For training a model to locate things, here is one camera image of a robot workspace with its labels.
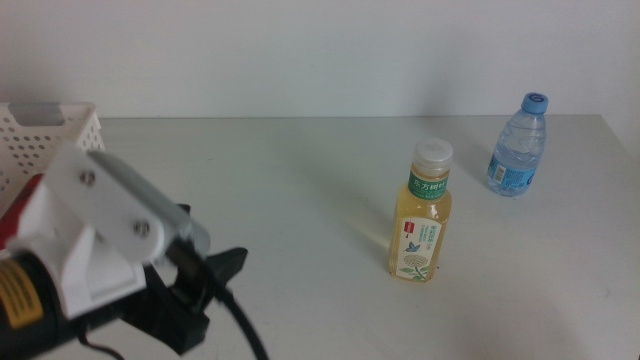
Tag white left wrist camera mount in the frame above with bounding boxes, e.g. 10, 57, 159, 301
5, 141, 212, 321

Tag clear water bottle blue cap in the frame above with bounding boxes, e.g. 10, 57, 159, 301
486, 91, 550, 198

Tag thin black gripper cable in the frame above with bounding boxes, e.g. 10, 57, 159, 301
77, 333, 126, 360

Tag yellow tea bottle white cap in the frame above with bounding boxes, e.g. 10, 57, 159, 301
387, 137, 454, 284

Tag white perforated plastic basket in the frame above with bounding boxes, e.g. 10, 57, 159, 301
0, 101, 106, 217

